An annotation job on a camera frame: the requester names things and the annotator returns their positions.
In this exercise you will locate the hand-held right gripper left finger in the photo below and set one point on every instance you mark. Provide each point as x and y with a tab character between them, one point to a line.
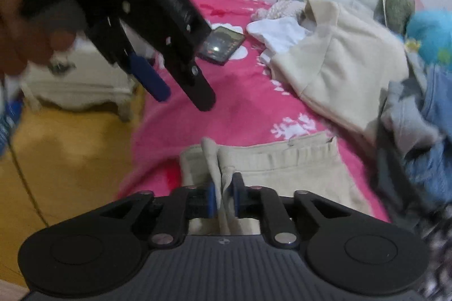
211	202

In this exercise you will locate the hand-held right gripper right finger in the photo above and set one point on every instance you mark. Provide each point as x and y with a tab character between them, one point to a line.
236	202

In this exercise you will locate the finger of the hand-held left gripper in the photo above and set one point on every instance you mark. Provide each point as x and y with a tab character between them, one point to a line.
150	78
197	89

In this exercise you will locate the khaki pants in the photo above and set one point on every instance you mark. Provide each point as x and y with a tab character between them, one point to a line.
282	174

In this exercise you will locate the person's left hand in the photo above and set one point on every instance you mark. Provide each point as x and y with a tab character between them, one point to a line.
14	32

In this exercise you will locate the pink floral bed blanket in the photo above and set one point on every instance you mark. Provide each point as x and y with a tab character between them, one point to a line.
229	103

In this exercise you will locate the black smartphone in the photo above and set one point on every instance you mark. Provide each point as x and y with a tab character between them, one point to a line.
222	43

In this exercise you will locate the white nightstand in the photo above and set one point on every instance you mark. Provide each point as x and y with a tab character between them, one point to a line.
77	82

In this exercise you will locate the white garment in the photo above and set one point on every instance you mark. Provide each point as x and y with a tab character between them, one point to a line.
279	34

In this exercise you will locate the pale pink knit garment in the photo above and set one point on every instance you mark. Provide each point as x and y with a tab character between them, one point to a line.
282	9

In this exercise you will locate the blue object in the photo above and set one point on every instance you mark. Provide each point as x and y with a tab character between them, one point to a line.
9	124

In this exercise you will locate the cream garment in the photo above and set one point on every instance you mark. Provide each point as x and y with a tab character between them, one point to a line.
346	68

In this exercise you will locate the dark grey cloth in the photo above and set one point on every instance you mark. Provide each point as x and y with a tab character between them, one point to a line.
392	181

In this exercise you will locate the light grey garment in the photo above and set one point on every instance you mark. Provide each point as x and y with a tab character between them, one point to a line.
402	124

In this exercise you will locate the blue denim jeans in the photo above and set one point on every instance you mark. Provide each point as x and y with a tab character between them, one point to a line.
438	145

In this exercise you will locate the green patterned pillow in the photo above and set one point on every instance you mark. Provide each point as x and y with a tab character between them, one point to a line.
397	4

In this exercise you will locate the blue dotted blanket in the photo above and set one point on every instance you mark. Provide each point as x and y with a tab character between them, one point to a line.
430	32

